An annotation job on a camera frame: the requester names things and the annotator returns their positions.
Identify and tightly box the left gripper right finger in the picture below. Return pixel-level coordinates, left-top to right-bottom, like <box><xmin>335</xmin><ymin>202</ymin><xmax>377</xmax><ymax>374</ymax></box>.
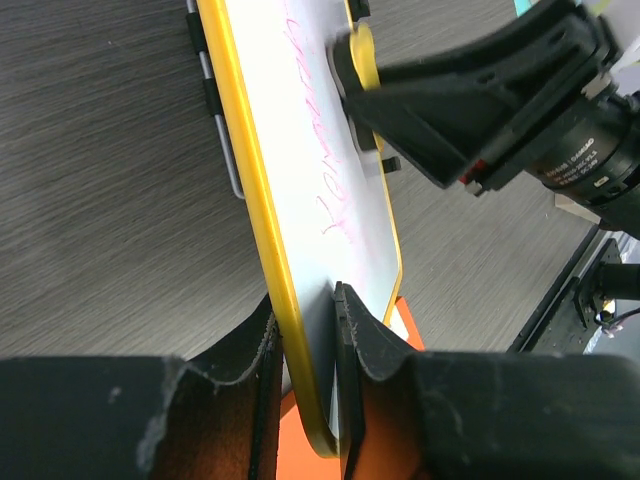
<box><xmin>334</xmin><ymin>283</ymin><xmax>639</xmax><ymax>479</ymax></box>

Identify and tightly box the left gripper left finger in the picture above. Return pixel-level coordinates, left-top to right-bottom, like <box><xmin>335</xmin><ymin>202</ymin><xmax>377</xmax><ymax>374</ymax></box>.
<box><xmin>1</xmin><ymin>300</ymin><xmax>283</xmax><ymax>479</ymax></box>

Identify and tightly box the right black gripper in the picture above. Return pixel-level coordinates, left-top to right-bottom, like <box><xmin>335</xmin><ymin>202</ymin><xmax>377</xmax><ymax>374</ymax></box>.
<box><xmin>342</xmin><ymin>1</ymin><xmax>639</xmax><ymax>230</ymax></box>

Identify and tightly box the yellow black eraser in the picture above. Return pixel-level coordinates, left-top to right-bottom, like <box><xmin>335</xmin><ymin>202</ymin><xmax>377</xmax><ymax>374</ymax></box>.
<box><xmin>327</xmin><ymin>23</ymin><xmax>384</xmax><ymax>153</ymax></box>

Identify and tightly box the yellow framed whiteboard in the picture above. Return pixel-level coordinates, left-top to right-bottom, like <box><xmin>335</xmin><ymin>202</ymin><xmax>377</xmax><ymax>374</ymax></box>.
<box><xmin>187</xmin><ymin>1</ymin><xmax>403</xmax><ymax>457</ymax></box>

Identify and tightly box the orange plastic board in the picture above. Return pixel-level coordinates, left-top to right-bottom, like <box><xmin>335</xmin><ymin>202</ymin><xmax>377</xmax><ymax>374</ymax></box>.
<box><xmin>276</xmin><ymin>297</ymin><xmax>424</xmax><ymax>480</ymax></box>

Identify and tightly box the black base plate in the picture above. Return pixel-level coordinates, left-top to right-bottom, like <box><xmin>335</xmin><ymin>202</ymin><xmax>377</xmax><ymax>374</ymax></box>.
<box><xmin>508</xmin><ymin>228</ymin><xmax>639</xmax><ymax>354</ymax></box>

